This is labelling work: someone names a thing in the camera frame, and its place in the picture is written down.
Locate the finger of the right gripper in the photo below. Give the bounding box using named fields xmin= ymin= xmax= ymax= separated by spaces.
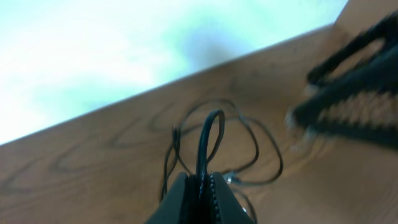
xmin=286 ymin=47 xmax=397 ymax=148
xmin=307 ymin=11 xmax=397 ymax=87

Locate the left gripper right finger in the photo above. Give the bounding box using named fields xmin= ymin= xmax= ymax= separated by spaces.
xmin=208 ymin=172 xmax=254 ymax=224

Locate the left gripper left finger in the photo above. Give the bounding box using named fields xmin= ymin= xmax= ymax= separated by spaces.
xmin=145 ymin=172 xmax=197 ymax=224

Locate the black usb cable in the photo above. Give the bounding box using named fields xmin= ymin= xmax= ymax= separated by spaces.
xmin=159 ymin=98 xmax=284 ymax=224

